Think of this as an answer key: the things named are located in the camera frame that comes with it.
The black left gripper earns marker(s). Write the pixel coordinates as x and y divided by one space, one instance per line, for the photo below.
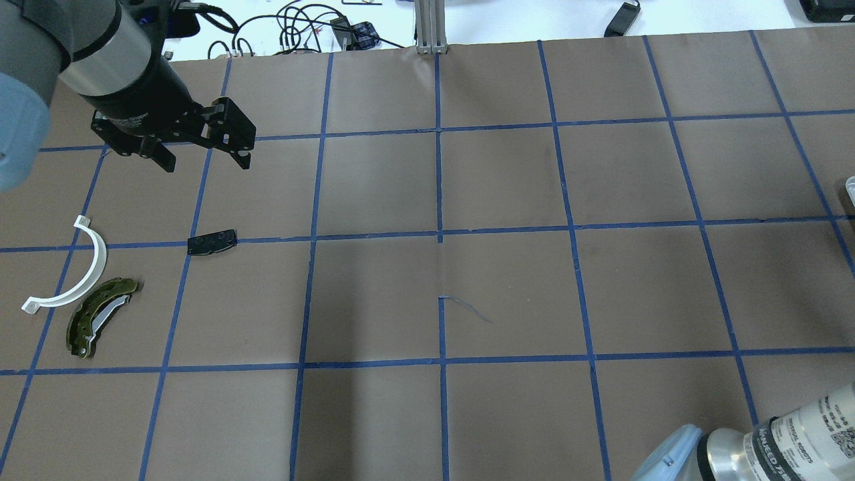
143 91

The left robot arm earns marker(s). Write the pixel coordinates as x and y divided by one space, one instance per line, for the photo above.
110 54

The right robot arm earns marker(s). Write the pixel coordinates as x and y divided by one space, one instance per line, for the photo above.
813 442

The black brake pad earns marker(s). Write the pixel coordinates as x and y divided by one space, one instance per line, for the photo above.
211 243

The green brake shoe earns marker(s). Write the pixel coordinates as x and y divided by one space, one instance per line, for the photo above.
94 312

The black power adapter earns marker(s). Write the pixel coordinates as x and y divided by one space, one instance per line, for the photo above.
623 19

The aluminium frame post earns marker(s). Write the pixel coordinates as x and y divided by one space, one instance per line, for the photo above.
430 27

